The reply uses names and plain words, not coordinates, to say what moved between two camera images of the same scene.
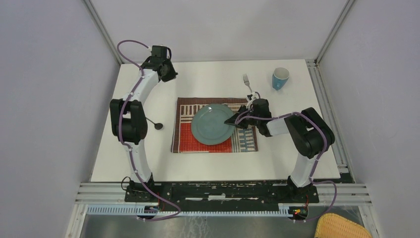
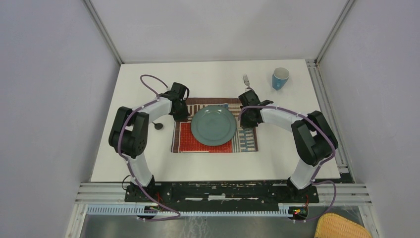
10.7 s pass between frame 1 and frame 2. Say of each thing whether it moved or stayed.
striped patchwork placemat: stayed
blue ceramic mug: stayed
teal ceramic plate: stayed
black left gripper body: moved
